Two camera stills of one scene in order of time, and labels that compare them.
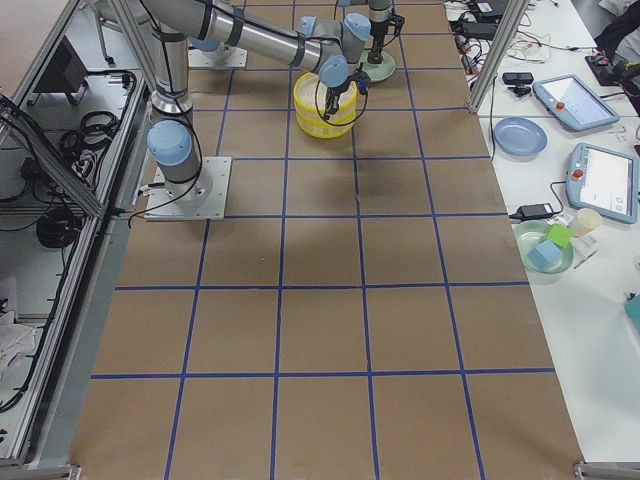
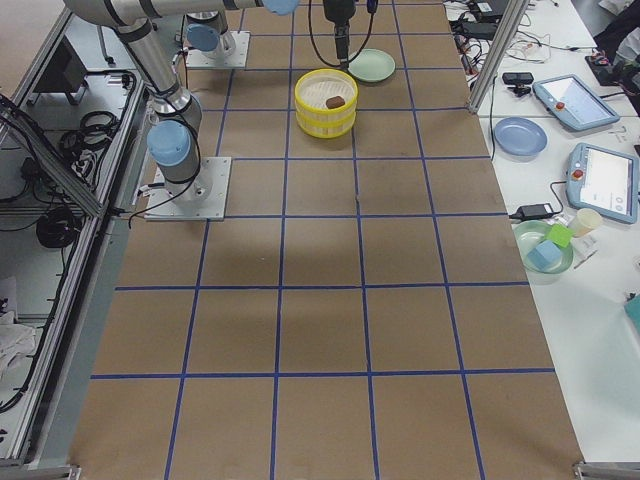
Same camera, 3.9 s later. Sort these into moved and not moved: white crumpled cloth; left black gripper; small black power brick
Moved: left black gripper
Not moved: small black power brick; white crumpled cloth
